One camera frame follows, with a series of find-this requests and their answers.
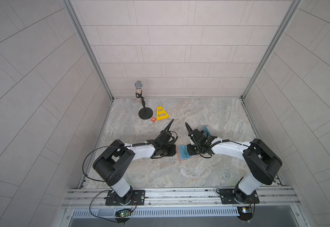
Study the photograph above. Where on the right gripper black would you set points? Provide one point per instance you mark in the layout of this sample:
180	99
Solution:
194	135

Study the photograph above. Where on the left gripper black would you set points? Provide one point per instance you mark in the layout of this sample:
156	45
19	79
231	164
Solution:
164	136

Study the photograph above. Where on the teal credit card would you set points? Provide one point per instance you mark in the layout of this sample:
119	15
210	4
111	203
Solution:
183	153

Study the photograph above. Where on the clear acrylic card stand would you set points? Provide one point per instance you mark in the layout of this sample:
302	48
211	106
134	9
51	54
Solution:
206	132

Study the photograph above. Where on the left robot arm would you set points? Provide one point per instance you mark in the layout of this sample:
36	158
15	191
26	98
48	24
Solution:
112	164

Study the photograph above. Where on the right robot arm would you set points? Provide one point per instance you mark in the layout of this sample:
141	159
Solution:
263	163

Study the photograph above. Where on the yellow triangular plastic block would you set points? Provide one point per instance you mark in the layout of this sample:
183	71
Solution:
161	114

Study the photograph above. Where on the microphone on black stand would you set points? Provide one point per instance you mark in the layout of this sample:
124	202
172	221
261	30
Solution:
146	112

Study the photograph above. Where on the left green circuit board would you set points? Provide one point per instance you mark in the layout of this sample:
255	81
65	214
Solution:
124	213

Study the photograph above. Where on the right circuit board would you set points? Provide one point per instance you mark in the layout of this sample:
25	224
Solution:
245	213

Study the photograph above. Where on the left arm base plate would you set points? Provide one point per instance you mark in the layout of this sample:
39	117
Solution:
132	197

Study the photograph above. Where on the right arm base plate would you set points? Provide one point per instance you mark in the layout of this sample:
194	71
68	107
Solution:
233	196

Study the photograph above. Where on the aluminium mounting rail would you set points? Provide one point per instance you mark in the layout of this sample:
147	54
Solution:
179	197

